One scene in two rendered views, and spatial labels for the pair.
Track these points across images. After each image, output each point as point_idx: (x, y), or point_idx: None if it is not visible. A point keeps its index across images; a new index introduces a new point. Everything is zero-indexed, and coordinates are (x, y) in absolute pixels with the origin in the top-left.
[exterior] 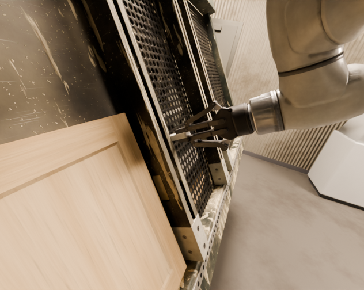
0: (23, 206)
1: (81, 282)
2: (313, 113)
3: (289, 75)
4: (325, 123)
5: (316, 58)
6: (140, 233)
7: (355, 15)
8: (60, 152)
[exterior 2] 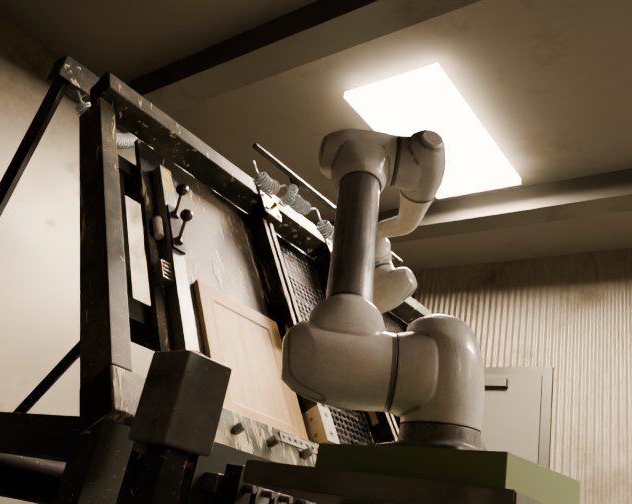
0: (228, 314)
1: (239, 354)
2: (379, 290)
3: None
4: (389, 295)
5: None
6: (272, 378)
7: None
8: (242, 310)
